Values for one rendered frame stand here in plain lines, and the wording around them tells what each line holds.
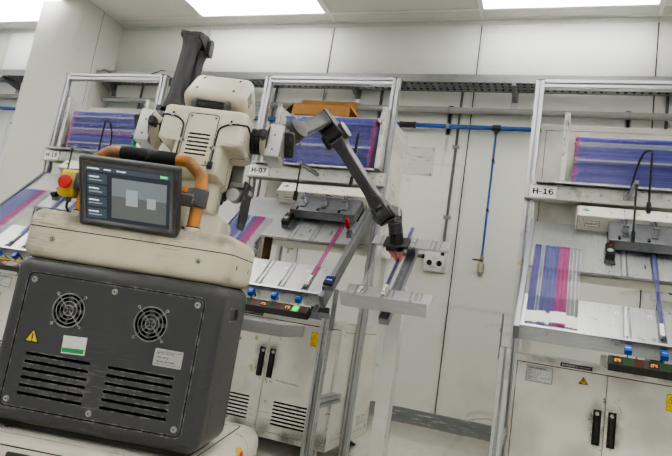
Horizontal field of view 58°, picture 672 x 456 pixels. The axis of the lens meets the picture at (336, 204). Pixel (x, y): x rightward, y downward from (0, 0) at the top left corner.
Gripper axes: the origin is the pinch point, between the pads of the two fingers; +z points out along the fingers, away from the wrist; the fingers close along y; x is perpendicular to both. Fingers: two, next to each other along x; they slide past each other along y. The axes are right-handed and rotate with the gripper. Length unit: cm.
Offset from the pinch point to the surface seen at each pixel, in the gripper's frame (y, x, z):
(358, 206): 30.5, -39.3, 0.8
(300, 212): 58, -32, 2
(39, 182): 234, -39, 0
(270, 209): 79, -38, 6
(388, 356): -0.8, 27.5, 28.2
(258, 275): 60, 14, 6
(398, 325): -3.3, 18.6, 19.1
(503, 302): -28, -132, 130
